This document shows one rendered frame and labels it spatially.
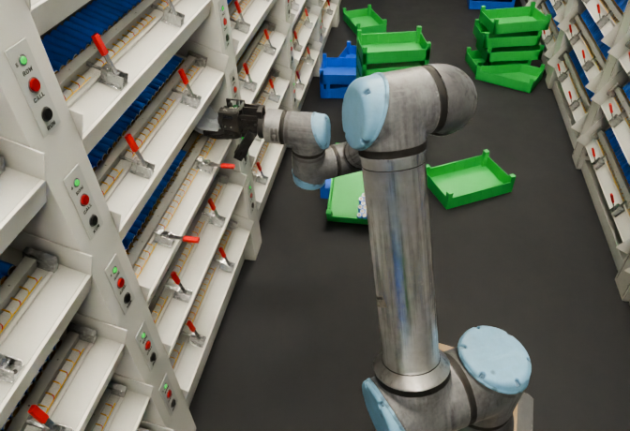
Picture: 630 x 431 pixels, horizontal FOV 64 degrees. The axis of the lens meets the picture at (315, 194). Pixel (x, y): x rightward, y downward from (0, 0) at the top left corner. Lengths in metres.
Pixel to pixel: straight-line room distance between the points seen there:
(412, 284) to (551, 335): 0.89
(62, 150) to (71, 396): 0.43
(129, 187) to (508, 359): 0.82
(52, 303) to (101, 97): 0.33
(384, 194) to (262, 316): 0.92
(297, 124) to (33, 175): 0.70
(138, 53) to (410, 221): 0.59
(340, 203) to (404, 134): 1.18
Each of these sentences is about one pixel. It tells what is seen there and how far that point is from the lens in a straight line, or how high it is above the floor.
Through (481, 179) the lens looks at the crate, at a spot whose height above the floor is 0.00.
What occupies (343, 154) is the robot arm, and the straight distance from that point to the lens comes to 1.38.
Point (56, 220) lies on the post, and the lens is 0.83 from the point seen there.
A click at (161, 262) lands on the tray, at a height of 0.54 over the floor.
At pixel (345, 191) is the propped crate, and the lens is 1.99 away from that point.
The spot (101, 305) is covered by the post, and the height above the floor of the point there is 0.65.
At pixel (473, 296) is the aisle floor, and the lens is 1.77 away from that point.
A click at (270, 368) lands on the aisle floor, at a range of 1.58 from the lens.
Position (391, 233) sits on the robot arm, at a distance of 0.88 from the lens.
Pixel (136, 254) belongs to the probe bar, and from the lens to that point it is 1.12.
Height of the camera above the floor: 1.35
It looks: 40 degrees down
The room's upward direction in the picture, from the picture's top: 3 degrees counter-clockwise
